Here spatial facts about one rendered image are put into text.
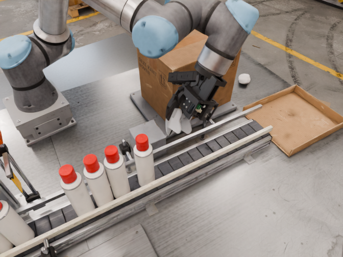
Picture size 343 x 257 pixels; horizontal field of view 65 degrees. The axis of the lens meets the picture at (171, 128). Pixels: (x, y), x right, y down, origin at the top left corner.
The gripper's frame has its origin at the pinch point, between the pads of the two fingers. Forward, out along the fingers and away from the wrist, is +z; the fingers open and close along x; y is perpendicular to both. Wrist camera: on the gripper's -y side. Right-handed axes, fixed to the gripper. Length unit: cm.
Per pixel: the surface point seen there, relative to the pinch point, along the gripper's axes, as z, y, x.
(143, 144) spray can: 3.2, 2.5, -8.4
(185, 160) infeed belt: 13.1, -0.6, 14.3
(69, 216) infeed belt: 32.1, 0.4, -19.1
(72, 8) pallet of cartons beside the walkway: 61, -331, 76
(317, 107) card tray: -15, 0, 73
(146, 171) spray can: 12.6, 3.2, -3.3
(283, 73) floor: -1, -101, 215
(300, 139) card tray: -5, 10, 56
